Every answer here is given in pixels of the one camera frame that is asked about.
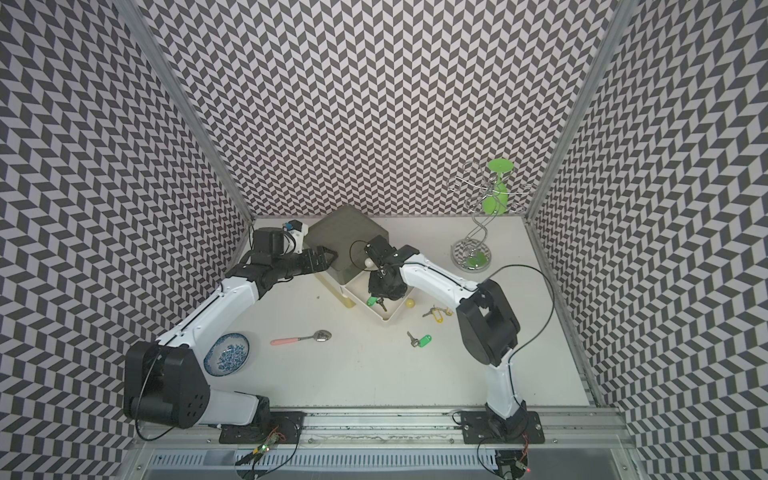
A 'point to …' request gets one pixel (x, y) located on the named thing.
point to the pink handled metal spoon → (320, 336)
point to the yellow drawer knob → (410, 303)
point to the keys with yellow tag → (436, 313)
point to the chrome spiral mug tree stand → (473, 253)
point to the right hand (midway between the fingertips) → (378, 298)
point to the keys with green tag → (421, 342)
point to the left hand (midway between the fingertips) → (326, 260)
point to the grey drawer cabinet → (344, 231)
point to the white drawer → (357, 288)
